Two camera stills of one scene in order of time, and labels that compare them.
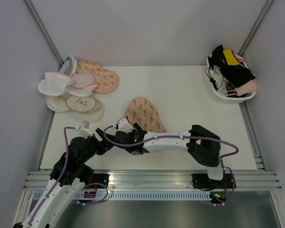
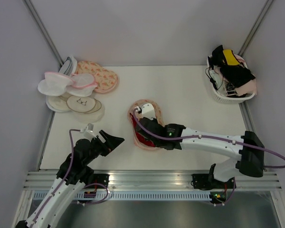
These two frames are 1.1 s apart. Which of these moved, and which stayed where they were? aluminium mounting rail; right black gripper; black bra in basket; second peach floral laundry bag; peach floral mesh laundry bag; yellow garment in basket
Moved: peach floral mesh laundry bag; right black gripper
Stayed: aluminium mounting rail; second peach floral laundry bag; black bra in basket; yellow garment in basket
